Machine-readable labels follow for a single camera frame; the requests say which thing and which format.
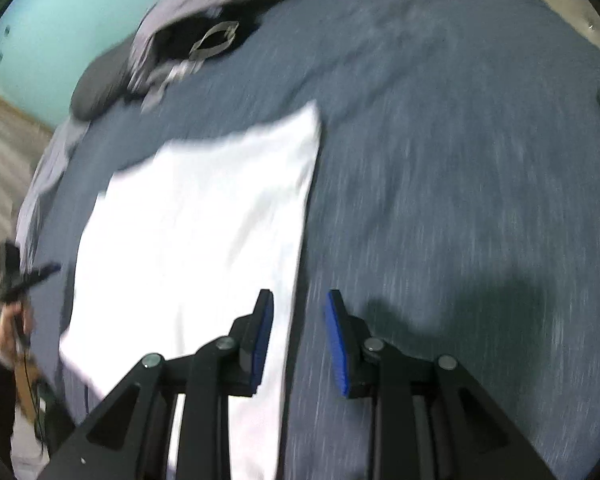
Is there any white polo shirt black collar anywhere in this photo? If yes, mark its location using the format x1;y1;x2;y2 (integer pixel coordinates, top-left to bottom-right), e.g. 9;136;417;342
59;100;323;480

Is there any person's left hand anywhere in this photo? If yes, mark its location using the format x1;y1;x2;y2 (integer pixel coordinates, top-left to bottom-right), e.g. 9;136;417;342
0;304;35;362

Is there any blue woven bedspread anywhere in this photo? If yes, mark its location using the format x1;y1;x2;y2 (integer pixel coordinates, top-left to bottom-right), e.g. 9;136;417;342
27;0;600;480

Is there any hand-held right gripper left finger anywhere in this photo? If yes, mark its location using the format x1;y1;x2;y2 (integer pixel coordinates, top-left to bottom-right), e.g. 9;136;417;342
40;289;275;480

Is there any pile of grey black clothes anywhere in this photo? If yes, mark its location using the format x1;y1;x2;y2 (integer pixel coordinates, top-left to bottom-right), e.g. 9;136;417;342
127;0;261;111

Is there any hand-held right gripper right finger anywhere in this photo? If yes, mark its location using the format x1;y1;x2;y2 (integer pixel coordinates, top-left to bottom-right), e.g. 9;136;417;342
325;290;556;480

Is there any cardboard box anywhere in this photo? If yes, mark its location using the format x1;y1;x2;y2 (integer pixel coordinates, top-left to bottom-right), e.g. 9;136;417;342
14;355;47;422

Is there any lavender bed sheet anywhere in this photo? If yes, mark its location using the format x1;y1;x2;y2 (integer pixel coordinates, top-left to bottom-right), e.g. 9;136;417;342
15;120;88;271

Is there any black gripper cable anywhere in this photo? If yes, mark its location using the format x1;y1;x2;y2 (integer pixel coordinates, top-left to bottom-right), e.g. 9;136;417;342
14;320;49;442

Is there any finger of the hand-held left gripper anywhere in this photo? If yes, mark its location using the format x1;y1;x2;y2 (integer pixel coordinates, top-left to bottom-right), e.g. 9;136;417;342
22;261;62;288

